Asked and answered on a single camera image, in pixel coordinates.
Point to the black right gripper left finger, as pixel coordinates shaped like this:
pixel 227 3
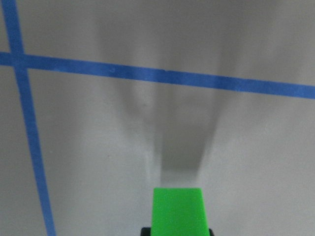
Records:
pixel 145 231

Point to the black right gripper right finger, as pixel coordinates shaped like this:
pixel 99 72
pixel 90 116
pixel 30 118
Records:
pixel 211 232

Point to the green block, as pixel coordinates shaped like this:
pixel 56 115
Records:
pixel 179 212

